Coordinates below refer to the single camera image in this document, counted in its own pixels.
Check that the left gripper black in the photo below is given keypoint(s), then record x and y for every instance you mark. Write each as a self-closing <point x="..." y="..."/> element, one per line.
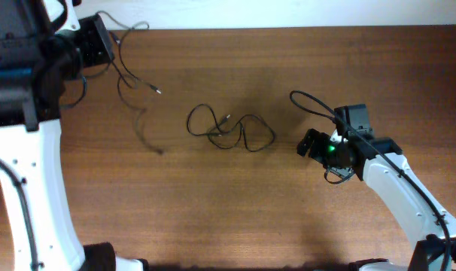
<point x="98" y="34"/>

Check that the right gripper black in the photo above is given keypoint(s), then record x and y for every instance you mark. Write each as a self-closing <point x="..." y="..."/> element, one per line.
<point x="315" y="152"/>

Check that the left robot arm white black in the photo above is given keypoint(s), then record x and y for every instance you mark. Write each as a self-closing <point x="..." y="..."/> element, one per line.
<point x="42" y="45"/>

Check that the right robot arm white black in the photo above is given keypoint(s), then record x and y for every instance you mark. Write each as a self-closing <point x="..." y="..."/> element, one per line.
<point x="354" y="151"/>

